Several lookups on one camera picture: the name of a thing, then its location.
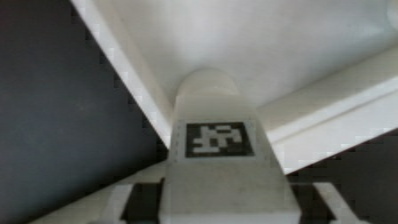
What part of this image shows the white U-shaped obstacle fence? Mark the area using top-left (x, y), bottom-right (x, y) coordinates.
top-left (30, 76), bottom-right (398, 224)

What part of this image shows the white square table top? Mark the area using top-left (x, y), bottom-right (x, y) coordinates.
top-left (69, 0), bottom-right (398, 148)

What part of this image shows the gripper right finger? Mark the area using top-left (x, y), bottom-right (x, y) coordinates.
top-left (291, 182), bottom-right (371, 224)

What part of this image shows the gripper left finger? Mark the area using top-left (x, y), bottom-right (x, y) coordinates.
top-left (99, 181), bottom-right (163, 224)

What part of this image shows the white table leg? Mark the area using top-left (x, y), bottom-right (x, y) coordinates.
top-left (158, 69), bottom-right (302, 224)

